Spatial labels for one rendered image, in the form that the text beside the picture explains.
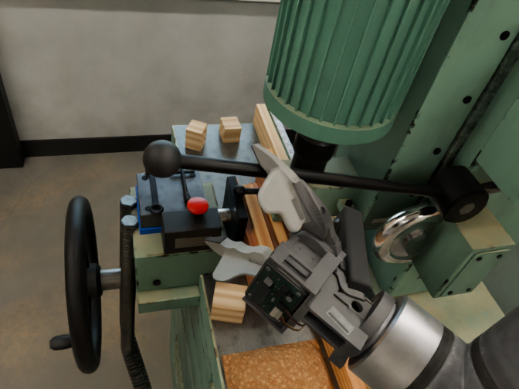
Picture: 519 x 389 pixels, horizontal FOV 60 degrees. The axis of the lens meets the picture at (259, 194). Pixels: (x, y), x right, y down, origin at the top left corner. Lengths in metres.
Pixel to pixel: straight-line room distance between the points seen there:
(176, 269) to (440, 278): 0.38
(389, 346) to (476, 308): 0.56
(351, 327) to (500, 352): 0.12
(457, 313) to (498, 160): 0.40
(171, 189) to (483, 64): 0.44
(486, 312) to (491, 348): 0.55
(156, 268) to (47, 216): 1.37
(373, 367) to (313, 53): 0.31
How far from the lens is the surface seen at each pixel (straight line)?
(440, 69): 0.56
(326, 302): 0.42
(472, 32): 0.56
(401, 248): 0.69
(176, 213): 0.63
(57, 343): 0.87
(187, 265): 0.68
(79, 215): 0.71
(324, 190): 0.67
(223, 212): 0.70
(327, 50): 0.48
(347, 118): 0.52
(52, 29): 1.93
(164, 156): 0.40
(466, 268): 0.66
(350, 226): 0.50
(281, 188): 0.43
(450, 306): 0.94
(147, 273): 0.68
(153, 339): 1.65
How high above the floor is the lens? 1.48
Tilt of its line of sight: 45 degrees down
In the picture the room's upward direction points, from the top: 13 degrees clockwise
